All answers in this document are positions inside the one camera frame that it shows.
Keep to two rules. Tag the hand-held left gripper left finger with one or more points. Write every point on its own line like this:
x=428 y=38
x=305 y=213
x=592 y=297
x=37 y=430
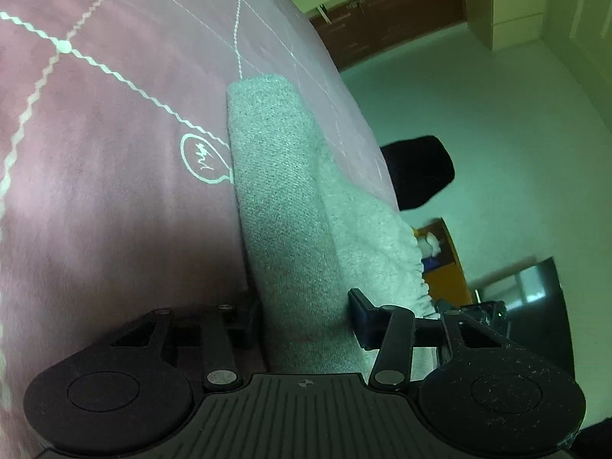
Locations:
x=248 y=325

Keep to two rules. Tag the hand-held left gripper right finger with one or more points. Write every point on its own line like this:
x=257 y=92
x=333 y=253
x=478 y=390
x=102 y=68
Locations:
x=362 y=318

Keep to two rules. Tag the orange wooden box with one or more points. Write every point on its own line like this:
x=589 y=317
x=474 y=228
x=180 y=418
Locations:
x=447 y=277

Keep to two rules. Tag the white soft item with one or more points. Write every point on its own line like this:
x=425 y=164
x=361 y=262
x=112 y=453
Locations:
x=429 y=244

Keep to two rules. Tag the black metal object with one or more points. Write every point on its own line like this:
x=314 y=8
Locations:
x=483 y=310

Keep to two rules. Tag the dark cloth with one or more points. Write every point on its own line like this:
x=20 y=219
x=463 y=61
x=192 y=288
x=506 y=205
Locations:
x=418 y=172

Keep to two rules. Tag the dark glass panel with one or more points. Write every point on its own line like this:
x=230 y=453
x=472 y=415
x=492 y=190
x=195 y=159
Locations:
x=530 y=296

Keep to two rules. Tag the pink blanket with white lines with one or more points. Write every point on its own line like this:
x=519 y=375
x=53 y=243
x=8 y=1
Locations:
x=95 y=177

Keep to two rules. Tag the brown wooden cabinet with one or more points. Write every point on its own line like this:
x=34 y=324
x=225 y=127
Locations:
x=387 y=33

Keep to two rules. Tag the cream wardrobe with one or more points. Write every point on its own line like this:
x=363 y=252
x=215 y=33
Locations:
x=516 y=5

